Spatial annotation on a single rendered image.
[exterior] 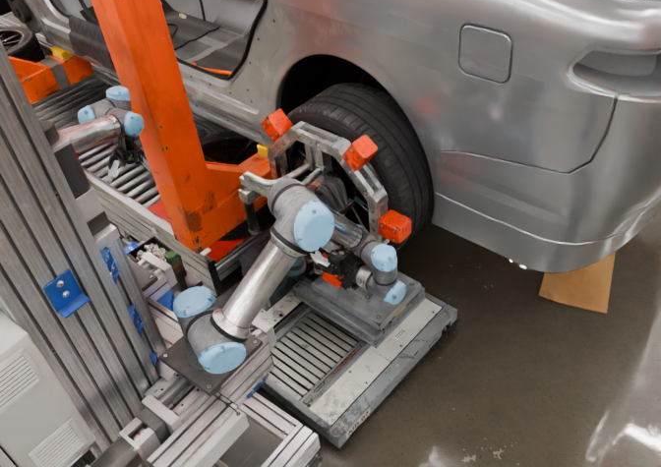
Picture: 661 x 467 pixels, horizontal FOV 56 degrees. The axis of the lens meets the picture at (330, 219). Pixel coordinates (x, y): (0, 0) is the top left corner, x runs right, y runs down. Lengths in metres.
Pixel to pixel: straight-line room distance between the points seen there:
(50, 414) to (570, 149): 1.54
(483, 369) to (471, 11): 1.58
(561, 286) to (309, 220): 1.89
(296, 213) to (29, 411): 0.81
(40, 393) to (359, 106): 1.32
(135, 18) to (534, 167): 1.33
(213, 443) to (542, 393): 1.46
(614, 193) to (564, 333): 1.19
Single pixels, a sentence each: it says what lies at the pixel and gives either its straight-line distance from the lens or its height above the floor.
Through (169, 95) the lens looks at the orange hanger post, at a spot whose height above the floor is 1.24.
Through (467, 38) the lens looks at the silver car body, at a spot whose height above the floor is 1.50.
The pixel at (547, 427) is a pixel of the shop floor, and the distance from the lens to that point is 2.71.
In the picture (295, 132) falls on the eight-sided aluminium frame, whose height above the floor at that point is 1.12.
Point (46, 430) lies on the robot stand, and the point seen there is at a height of 0.93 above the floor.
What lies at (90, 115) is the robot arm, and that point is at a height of 1.32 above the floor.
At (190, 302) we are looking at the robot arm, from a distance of 1.76.
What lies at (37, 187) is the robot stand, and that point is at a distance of 1.51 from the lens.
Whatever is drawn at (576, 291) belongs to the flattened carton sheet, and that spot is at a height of 0.01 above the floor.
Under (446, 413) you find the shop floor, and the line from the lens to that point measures 2.69.
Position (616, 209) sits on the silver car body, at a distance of 1.99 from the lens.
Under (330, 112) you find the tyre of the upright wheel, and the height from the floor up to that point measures 1.18.
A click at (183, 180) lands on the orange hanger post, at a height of 0.89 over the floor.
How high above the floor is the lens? 2.29
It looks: 40 degrees down
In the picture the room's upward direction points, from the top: 7 degrees counter-clockwise
